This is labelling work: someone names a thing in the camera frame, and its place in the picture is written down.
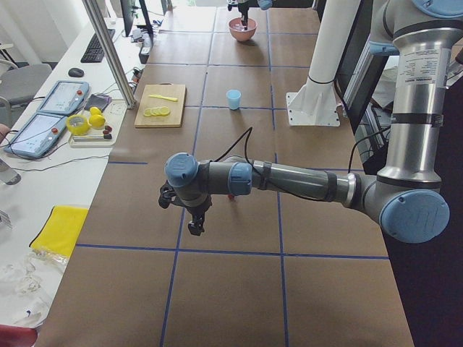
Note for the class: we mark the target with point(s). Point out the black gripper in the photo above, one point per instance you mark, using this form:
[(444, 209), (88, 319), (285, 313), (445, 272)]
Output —
[(198, 210), (243, 8)]

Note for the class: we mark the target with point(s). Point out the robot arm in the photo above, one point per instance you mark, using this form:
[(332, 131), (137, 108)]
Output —
[(403, 198), (263, 4)]

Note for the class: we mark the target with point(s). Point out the ice cubes in bowl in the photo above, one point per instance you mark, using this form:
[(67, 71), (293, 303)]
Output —
[(237, 26)]

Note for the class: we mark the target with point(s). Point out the light blue cup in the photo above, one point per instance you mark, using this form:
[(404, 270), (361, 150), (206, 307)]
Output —
[(233, 98)]

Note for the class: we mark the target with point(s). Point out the pink bowl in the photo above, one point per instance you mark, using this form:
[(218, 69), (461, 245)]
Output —
[(240, 32)]

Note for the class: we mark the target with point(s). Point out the yellow plastic knife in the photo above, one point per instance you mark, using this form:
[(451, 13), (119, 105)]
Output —
[(162, 97)]

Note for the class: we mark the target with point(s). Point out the wooden cutting board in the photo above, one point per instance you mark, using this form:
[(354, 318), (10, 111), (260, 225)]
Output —
[(173, 119)]

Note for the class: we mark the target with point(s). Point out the black monitor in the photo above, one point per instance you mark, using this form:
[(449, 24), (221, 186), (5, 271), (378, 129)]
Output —
[(128, 15)]

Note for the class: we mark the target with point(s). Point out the white tray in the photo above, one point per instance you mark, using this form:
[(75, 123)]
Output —
[(107, 136)]

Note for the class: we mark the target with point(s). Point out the yellow cloth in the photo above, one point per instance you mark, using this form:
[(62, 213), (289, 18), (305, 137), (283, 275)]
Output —
[(61, 230)]

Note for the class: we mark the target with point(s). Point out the black keyboard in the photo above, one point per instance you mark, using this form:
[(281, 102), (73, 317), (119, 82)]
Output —
[(94, 52)]

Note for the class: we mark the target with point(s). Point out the yellow tape roll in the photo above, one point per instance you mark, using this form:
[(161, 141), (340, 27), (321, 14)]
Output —
[(77, 125)]

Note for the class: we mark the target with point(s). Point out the clear plastic bag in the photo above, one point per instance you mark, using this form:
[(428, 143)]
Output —
[(28, 288)]

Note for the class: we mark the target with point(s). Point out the black computer mouse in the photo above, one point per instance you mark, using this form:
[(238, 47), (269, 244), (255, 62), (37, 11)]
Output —
[(76, 72)]

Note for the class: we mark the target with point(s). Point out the blue teach pendant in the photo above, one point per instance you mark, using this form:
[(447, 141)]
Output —
[(38, 135), (65, 97)]

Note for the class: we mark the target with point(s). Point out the grey office chair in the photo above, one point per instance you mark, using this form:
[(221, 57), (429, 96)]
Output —
[(20, 84)]

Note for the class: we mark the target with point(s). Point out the white camera stand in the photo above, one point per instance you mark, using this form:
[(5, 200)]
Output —
[(315, 103)]

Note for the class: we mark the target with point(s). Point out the aluminium frame post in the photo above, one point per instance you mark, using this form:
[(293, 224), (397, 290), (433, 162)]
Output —
[(115, 65)]

